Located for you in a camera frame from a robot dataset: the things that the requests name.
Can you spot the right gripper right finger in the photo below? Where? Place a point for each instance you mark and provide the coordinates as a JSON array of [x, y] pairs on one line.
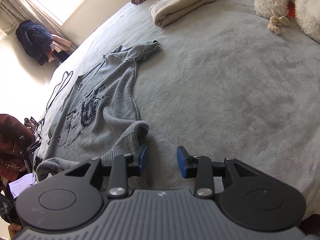
[[199, 168]]

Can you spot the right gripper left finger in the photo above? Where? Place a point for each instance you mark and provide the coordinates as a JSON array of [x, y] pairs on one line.
[[121, 169]]

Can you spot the grey knit sweater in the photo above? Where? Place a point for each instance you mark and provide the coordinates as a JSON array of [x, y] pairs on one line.
[[99, 118]]

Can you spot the hanging dark clothes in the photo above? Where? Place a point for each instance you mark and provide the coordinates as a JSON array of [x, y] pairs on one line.
[[41, 45]]

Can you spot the person's left hand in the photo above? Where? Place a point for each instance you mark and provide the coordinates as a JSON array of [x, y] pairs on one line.
[[13, 230]]

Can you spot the purple knit garment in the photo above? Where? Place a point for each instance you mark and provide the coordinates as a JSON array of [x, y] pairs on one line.
[[18, 186]]

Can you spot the person in red jacket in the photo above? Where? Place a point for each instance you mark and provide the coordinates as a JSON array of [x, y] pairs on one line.
[[12, 164]]

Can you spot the grey bed sheet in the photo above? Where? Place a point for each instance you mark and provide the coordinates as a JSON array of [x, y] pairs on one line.
[[221, 85]]

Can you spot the folded beige garment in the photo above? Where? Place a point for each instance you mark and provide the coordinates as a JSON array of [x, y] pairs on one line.
[[165, 12]]

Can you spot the white plush toy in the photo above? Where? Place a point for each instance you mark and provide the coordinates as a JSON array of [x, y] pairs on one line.
[[306, 13]]

